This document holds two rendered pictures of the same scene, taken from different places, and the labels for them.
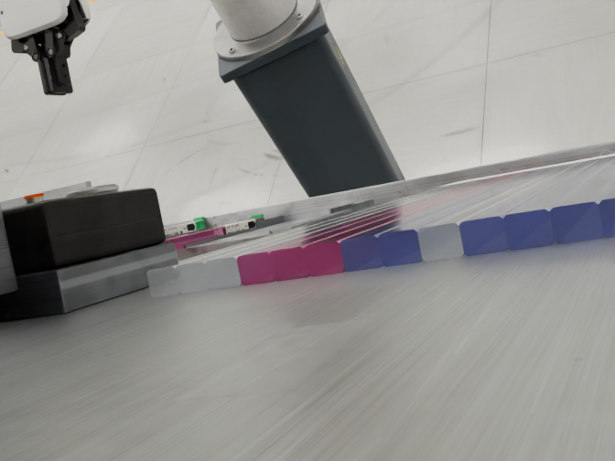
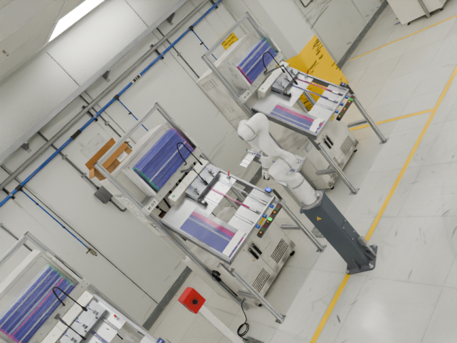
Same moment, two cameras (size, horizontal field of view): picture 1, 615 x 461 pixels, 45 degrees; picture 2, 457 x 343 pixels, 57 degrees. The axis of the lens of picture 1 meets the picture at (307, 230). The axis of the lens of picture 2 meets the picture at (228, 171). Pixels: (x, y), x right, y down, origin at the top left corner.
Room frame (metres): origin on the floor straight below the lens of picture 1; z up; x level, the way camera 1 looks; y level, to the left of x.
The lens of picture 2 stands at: (2.11, -2.75, 2.24)
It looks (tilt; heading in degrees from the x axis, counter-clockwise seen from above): 19 degrees down; 117
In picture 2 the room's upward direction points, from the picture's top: 42 degrees counter-clockwise
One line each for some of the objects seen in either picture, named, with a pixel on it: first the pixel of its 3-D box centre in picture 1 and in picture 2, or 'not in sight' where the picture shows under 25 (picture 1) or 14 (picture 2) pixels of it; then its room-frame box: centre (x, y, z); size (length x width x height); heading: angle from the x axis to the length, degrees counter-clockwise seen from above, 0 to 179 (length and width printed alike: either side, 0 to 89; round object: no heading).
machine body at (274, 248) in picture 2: not in sight; (240, 254); (0.07, 0.27, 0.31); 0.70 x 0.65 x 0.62; 55
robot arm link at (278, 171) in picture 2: not in sight; (284, 174); (1.11, -0.15, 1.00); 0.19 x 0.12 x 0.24; 37
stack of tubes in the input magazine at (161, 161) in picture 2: not in sight; (163, 159); (0.21, 0.25, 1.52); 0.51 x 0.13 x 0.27; 55
